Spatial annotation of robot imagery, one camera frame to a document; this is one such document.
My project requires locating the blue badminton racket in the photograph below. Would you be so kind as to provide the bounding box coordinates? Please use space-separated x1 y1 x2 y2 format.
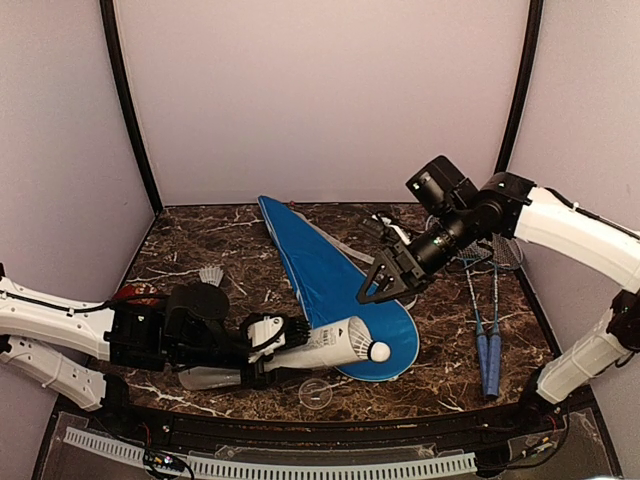
484 234 523 400
455 243 489 396

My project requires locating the white shuttlecock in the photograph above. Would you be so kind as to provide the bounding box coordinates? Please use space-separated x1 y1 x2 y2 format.
198 266 224 287
347 317 391 363

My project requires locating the blue badminton racket left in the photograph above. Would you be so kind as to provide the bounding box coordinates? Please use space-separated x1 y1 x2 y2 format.
455 243 489 396

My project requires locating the black right corner post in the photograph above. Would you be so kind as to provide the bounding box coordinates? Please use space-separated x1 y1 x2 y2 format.
493 0 544 174

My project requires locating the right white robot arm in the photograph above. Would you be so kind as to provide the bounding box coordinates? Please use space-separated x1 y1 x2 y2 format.
357 156 639 434

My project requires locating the clear plastic tube lid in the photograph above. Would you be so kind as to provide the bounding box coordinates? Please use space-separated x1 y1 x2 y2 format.
298 378 333 410

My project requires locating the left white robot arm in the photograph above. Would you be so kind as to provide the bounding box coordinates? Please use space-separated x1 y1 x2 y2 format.
1 277 311 436

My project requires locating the small circuit board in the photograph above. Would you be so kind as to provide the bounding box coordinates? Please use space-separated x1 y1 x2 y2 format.
142 449 185 472

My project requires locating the blue badminton racket right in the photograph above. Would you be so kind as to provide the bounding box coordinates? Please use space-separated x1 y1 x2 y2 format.
484 234 523 400

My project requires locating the white shuttlecock tube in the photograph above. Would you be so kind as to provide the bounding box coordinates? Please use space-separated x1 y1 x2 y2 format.
178 316 365 391

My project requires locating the white slotted cable duct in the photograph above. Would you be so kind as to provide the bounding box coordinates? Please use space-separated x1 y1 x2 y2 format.
63 427 477 479

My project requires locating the black left corner post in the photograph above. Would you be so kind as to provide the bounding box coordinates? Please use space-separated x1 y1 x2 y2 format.
99 0 164 216

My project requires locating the black front table rail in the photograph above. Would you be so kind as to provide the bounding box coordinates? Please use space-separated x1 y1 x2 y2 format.
90 405 567 459

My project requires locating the red embroidered round pouch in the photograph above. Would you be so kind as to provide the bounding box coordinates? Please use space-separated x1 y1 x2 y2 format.
112 282 159 305

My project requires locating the black corner post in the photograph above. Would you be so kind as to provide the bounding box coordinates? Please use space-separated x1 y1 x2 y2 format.
493 0 544 174
99 0 164 216

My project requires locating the blue racket bag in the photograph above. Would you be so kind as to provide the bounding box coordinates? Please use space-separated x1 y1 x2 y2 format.
258 196 419 382

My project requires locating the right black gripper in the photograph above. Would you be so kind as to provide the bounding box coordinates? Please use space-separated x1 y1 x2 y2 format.
357 204 477 303

